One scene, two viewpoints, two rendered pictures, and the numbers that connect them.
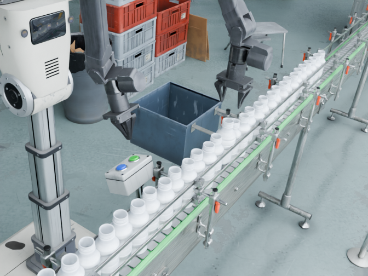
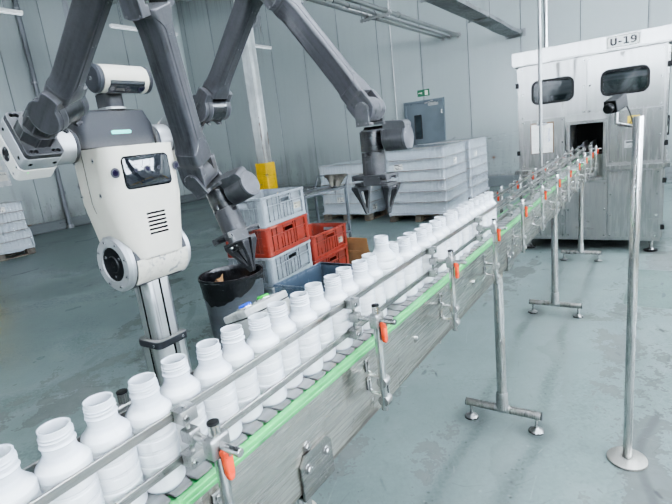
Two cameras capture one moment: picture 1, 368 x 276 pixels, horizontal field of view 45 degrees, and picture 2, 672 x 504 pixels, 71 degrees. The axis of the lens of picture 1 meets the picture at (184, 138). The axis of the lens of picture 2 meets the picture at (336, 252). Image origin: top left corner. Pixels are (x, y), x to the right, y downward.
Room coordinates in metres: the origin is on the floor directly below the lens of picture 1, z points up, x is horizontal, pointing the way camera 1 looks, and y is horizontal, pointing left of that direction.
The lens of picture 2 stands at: (0.07, -0.10, 1.45)
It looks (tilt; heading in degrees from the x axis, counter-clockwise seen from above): 13 degrees down; 4
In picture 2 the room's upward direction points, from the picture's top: 7 degrees counter-clockwise
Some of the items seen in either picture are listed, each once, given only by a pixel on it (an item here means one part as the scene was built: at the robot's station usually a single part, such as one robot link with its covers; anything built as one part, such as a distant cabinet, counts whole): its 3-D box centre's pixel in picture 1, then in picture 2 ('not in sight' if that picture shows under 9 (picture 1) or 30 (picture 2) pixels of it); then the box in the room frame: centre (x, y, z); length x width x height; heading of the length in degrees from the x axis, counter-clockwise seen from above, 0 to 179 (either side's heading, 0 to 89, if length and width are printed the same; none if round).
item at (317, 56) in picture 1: (312, 70); (484, 214); (2.03, -0.60, 1.08); 0.06 x 0.06 x 0.17
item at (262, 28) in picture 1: (255, 41); not in sight; (4.81, -0.70, 0.21); 0.61 x 0.47 x 0.41; 22
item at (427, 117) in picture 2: not in sight; (426, 145); (11.83, -1.79, 1.05); 1.00 x 0.10 x 2.10; 59
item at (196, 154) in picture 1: (194, 173); (347, 302); (1.11, -0.04, 1.08); 0.06 x 0.06 x 0.17
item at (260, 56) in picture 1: (253, 46); (386, 125); (1.24, -0.18, 1.47); 0.12 x 0.09 x 0.12; 60
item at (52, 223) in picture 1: (52, 227); not in sight; (1.39, 0.54, 0.49); 0.13 x 0.13 x 0.40; 59
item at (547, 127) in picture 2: not in sight; (542, 137); (5.29, -2.06, 1.22); 0.23 x 0.03 x 0.32; 59
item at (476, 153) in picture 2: not in sight; (454, 170); (9.65, -2.01, 0.59); 1.25 x 1.03 x 1.17; 150
